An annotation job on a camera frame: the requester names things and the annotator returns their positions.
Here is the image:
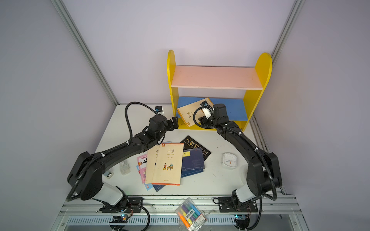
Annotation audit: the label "cream book yellow edge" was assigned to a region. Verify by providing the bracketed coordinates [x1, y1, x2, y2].
[177, 97, 215, 128]

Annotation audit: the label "cream book red edge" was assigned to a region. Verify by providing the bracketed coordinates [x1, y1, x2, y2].
[152, 143, 184, 186]

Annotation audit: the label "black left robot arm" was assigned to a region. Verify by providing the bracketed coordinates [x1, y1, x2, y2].
[66, 102, 179, 202]

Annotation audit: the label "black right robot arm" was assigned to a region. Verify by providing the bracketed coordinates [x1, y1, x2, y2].
[193, 101, 282, 204]

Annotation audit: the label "cream book blue edge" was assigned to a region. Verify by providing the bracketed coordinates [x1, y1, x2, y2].
[145, 145, 160, 186]

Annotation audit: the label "yellow shelf pink blue boards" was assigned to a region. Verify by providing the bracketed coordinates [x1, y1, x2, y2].
[167, 50, 273, 131]

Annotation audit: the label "black book gold lettering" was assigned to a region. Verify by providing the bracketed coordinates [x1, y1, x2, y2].
[180, 135, 212, 162]

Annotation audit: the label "pink children's book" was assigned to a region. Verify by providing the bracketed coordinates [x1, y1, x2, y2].
[137, 154, 147, 184]

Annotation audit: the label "dark blue book yellow label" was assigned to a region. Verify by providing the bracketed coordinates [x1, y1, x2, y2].
[181, 148, 205, 178]

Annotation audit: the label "small clear plastic box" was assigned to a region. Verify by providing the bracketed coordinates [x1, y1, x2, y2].
[119, 161, 131, 176]

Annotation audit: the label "dark blue bottom book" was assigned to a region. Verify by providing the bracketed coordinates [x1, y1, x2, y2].
[153, 185, 165, 192]

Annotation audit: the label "small silver metal object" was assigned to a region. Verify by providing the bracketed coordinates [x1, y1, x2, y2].
[104, 171, 114, 179]

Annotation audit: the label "pack of coloured markers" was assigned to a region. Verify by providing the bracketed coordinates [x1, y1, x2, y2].
[175, 197, 207, 231]

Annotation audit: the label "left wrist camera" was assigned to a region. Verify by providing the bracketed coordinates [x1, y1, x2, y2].
[155, 106, 163, 114]

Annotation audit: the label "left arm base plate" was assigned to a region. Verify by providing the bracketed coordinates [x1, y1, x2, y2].
[99, 197, 144, 213]

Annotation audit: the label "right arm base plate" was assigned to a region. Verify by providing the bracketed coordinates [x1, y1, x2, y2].
[213, 196, 258, 213]

